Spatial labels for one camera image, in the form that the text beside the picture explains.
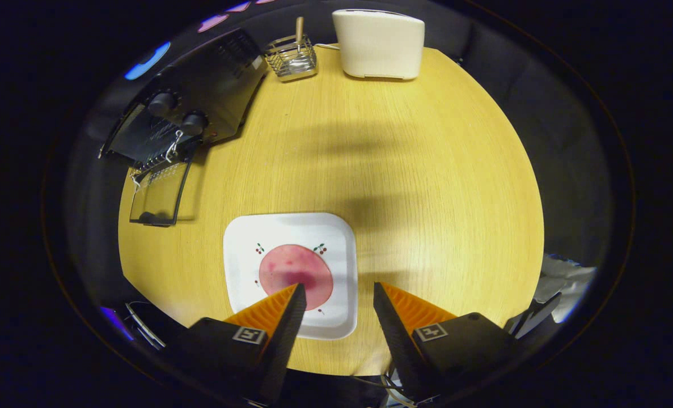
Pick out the wire mesh utensil holder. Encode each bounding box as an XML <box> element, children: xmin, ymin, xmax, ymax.
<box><xmin>264</xmin><ymin>35</ymin><xmax>318</xmax><ymax>83</ymax></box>

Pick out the white crumpled bag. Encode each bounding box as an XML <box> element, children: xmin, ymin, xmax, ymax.
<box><xmin>540</xmin><ymin>254</ymin><xmax>598</xmax><ymax>324</ymax></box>

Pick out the white bread toaster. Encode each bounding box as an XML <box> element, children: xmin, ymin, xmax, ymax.
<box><xmin>332</xmin><ymin>8</ymin><xmax>426</xmax><ymax>80</ymax></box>

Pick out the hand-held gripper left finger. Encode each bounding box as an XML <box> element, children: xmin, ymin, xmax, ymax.
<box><xmin>163</xmin><ymin>283</ymin><xmax>307</xmax><ymax>406</ymax></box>

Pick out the black toaster oven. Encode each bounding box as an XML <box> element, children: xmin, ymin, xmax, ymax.
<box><xmin>98</xmin><ymin>27</ymin><xmax>269</xmax><ymax>228</ymax></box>

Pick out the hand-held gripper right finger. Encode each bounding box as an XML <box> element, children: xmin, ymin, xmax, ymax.
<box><xmin>373</xmin><ymin>282</ymin><xmax>524</xmax><ymax>404</ymax></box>

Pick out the pink round ham slice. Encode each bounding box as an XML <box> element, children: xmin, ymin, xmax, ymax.
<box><xmin>259</xmin><ymin>244</ymin><xmax>335</xmax><ymax>311</ymax></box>

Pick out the white square plate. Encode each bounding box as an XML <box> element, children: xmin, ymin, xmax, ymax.
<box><xmin>223</xmin><ymin>212</ymin><xmax>358</xmax><ymax>341</ymax></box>

